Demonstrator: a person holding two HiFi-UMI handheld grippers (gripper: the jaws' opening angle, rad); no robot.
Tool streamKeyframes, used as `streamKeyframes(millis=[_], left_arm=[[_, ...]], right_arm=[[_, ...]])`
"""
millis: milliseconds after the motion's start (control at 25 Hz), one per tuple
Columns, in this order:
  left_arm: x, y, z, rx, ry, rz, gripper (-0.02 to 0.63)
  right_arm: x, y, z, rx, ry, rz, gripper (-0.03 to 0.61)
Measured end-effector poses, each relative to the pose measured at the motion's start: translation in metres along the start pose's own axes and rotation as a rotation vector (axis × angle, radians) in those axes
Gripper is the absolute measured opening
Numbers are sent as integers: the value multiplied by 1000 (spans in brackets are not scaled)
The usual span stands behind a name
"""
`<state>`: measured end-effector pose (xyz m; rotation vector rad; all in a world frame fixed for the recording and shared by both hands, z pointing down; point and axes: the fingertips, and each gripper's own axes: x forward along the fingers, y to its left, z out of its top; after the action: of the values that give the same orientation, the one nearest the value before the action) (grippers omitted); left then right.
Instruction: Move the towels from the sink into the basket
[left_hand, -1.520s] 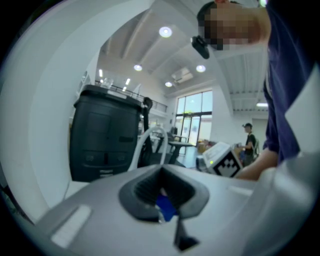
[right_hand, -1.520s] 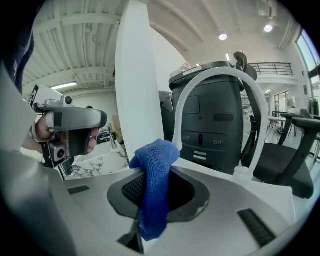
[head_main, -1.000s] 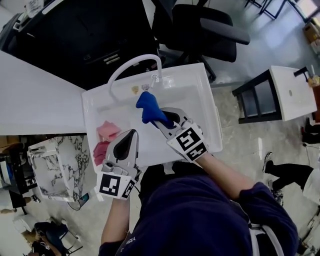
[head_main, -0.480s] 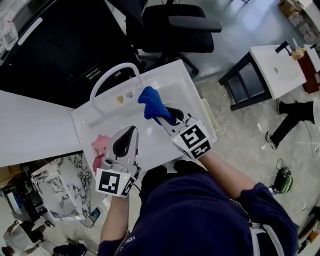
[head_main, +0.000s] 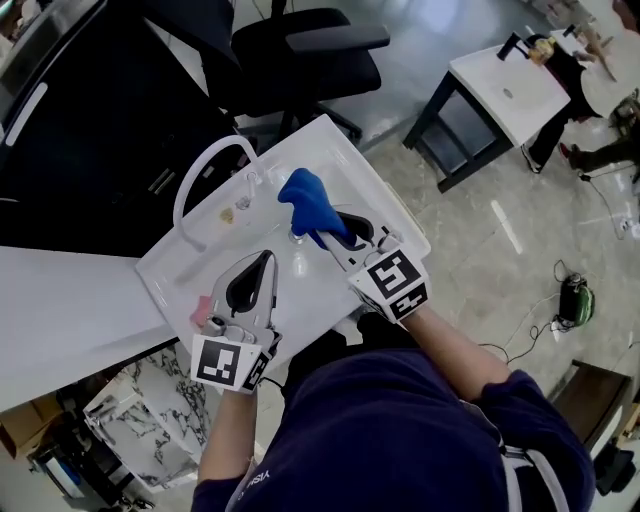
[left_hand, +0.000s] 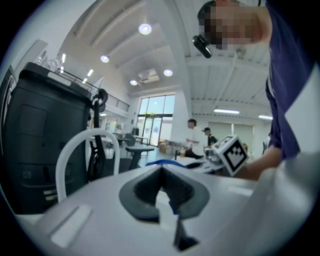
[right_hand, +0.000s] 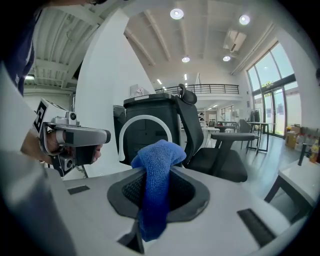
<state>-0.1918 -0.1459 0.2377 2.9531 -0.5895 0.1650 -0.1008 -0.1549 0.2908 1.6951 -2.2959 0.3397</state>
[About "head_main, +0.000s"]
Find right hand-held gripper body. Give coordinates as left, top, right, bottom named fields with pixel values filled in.
left=347, top=227, right=432, bottom=325

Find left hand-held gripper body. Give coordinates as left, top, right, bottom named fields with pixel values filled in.
left=189, top=312, right=285, bottom=397

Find white sink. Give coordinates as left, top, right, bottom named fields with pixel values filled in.
left=135, top=113, right=432, bottom=362

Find blue towel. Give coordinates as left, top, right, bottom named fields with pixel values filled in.
left=277, top=167, right=352, bottom=247

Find person's left forearm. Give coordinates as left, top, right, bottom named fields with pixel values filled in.
left=196, top=385, right=262, bottom=487

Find person's right forearm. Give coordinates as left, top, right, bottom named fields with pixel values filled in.
left=399, top=303, right=512, bottom=404

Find person's black trousers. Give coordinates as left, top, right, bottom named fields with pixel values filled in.
left=282, top=310, right=419, bottom=399

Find marble pattern box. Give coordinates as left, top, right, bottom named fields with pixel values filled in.
left=81, top=343, right=212, bottom=490

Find white arched faucet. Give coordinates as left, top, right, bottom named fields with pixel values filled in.
left=171, top=135, right=262, bottom=254

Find person's navy shirt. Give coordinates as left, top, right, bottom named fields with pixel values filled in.
left=191, top=348, right=597, bottom=512

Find black office chair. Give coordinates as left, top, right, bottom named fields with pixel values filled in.
left=143, top=0, right=392, bottom=147

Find green and black device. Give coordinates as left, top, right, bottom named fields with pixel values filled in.
left=557, top=276, right=597, bottom=325

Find white washbasin with black faucet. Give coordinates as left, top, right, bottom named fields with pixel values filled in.
left=448, top=31, right=573, bottom=148

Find black cabinet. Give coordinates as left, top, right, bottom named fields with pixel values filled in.
left=0, top=0, right=239, bottom=259

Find cardboard box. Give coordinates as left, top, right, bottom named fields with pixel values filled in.
left=0, top=394, right=65, bottom=459

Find dark wooden stool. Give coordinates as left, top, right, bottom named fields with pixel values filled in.
left=548, top=358, right=635, bottom=452

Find round white table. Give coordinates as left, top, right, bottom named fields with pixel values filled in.
left=549, top=27, right=640, bottom=120

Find black bag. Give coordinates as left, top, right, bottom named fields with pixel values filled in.
left=593, top=441, right=640, bottom=497

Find clear faucet handle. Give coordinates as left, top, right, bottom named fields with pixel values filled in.
left=234, top=171, right=262, bottom=212

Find black frame table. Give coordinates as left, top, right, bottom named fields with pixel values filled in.
left=401, top=69, right=516, bottom=195

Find black floor cable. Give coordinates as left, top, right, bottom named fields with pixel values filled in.
left=477, top=258, right=584, bottom=366

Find grey backpack strap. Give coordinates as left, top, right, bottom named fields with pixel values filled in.
left=498, top=439, right=572, bottom=512

